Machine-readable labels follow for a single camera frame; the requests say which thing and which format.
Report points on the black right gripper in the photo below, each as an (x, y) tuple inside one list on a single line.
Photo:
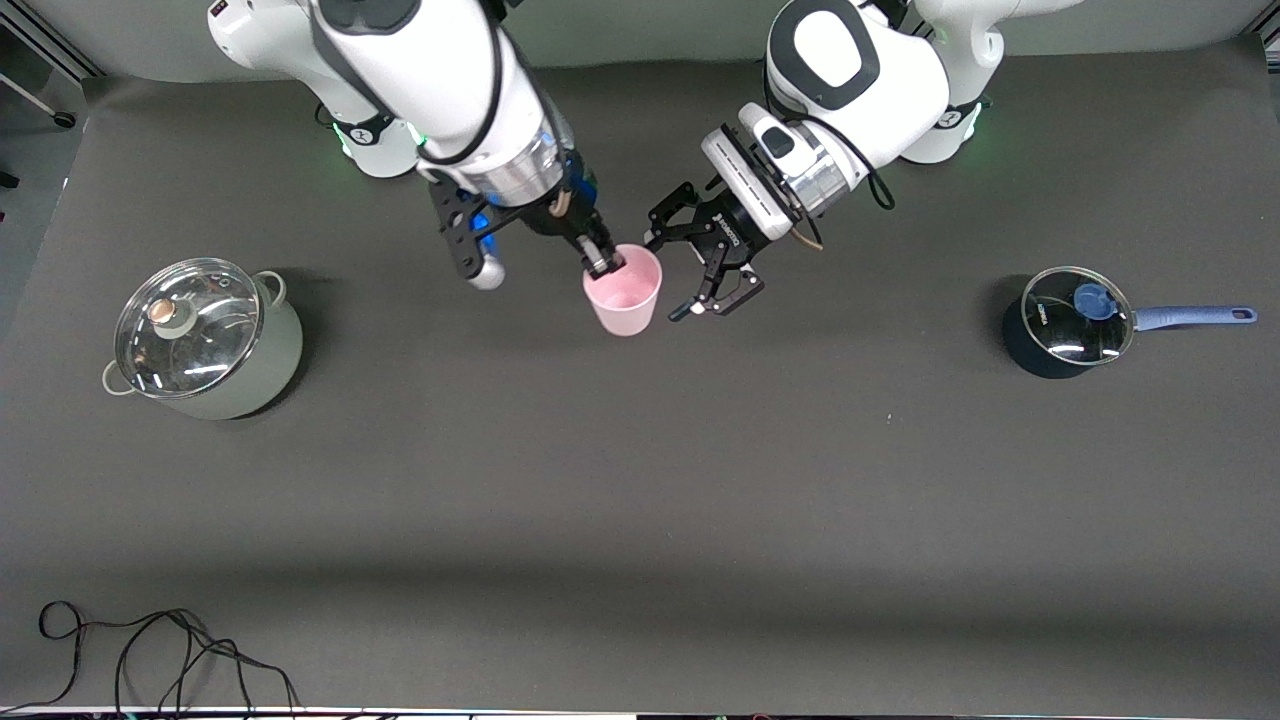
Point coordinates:
[(556, 213)]

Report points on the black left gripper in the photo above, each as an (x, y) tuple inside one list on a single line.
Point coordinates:
[(728, 232)]

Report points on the pink plastic cup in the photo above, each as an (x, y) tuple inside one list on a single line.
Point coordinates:
[(625, 295)]

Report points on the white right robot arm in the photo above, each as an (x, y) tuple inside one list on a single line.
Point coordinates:
[(430, 70)]

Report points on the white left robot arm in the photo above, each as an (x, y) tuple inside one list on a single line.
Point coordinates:
[(900, 90)]

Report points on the dark grey table mat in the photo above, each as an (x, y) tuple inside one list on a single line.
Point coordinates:
[(640, 450)]

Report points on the pale green stockpot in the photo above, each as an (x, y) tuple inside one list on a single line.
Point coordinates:
[(270, 370)]

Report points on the glass lid blue knob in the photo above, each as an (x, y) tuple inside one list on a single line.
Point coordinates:
[(1065, 330)]

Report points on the black caster wheel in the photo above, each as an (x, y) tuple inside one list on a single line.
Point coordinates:
[(65, 120)]

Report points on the aluminium frame rail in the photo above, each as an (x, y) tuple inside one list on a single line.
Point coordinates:
[(60, 50)]

